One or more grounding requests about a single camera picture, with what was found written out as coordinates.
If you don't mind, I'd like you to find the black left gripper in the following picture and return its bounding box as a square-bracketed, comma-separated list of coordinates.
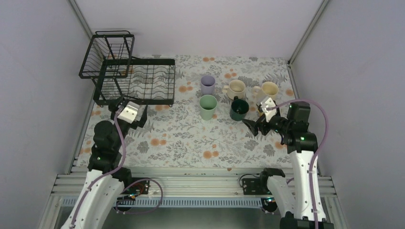
[108, 95, 147, 150]

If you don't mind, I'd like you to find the dark green ceramic mug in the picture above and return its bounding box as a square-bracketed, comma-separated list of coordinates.
[230, 96, 249, 121]

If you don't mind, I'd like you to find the cream ceramic mug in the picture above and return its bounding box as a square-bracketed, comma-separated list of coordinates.
[222, 80, 246, 100]

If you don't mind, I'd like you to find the mint green plastic cup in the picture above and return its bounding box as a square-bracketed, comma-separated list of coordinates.
[199, 95, 217, 121]

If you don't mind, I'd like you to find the lavender plastic cup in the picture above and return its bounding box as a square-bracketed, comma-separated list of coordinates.
[201, 75, 216, 95]

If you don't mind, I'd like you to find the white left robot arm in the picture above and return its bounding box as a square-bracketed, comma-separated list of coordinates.
[62, 95, 147, 229]

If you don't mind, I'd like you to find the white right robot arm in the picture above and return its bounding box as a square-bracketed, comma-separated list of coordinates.
[243, 97, 334, 229]

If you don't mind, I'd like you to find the floral tablecloth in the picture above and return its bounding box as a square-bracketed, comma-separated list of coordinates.
[76, 54, 314, 169]

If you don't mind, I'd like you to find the aluminium corner profile left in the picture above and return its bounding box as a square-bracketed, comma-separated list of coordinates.
[65, 0, 95, 174]

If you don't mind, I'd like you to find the aluminium corner profile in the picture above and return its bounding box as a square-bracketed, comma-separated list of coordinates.
[65, 0, 95, 174]
[288, 0, 329, 67]

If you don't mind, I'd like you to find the aluminium corner profile right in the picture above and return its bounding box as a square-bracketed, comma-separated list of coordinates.
[288, 0, 329, 67]

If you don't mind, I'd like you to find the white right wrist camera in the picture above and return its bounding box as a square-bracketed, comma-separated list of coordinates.
[260, 97, 277, 122]

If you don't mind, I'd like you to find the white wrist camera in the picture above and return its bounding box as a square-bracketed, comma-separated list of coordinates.
[117, 101, 140, 124]
[260, 97, 277, 122]

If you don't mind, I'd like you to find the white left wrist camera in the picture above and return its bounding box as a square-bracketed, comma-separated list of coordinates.
[117, 101, 140, 124]

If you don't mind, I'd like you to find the black wire dish rack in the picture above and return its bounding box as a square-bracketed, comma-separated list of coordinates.
[78, 30, 176, 106]

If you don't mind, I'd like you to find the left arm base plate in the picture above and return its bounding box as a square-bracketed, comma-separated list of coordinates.
[124, 180, 150, 196]

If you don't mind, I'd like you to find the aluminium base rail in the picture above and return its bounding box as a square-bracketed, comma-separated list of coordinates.
[50, 166, 337, 198]

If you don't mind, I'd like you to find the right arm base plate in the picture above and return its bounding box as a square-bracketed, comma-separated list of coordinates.
[241, 178, 271, 196]

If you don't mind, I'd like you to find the grey slotted cable duct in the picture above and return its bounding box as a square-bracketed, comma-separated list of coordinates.
[62, 197, 265, 208]

